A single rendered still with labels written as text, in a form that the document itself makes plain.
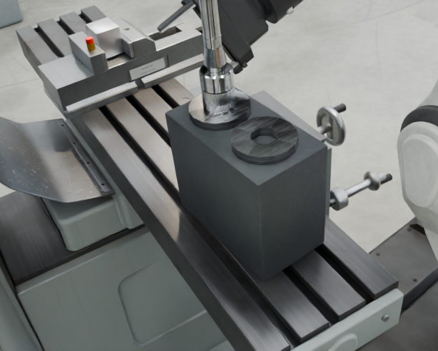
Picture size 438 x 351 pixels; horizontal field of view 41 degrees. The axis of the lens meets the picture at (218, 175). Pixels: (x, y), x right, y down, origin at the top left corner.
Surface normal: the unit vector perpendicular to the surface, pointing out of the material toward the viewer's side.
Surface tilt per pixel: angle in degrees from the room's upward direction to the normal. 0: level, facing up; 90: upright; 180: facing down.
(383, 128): 0
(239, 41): 65
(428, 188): 90
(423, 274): 0
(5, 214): 0
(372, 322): 90
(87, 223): 90
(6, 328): 89
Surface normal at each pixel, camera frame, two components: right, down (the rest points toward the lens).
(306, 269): -0.09, -0.76
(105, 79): 0.53, 0.51
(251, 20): 0.25, 0.22
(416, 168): -0.78, 0.46
